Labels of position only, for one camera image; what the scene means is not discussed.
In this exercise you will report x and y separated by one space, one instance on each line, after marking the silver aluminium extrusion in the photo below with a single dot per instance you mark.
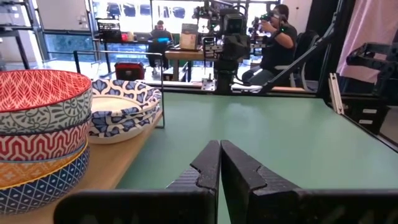
335 93

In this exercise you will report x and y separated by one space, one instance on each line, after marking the black metal rack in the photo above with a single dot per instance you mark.
373 59

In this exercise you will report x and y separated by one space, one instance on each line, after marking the person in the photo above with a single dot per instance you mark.
276 49
160 40

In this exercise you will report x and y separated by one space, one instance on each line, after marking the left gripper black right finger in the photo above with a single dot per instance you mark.
264 205

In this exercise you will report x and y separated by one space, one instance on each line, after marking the brown cardboard box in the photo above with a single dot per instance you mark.
189 36

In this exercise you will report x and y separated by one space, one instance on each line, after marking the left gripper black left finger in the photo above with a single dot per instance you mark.
186 205

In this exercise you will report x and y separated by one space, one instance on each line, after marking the green table mat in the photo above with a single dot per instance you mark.
280 133

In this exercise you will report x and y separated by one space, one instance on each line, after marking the bowl with red wavy outside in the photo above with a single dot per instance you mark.
40 144

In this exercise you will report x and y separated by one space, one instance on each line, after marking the wooden background table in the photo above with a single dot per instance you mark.
183 55

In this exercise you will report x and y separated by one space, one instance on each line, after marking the red and black case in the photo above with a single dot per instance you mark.
130 71

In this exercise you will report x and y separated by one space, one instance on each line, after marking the blue white patterned paper bowl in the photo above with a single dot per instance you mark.
124 126
124 104
102 117
118 138

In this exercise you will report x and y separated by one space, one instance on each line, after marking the black box with white labels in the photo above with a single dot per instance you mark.
363 115

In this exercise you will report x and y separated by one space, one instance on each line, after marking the black keyboard-like device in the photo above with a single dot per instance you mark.
109 29

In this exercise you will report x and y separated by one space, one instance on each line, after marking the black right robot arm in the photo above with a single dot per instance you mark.
225 74

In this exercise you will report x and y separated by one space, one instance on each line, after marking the grey shelving rack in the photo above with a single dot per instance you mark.
18 29

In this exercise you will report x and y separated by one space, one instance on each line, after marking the black office chair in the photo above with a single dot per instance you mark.
306 43

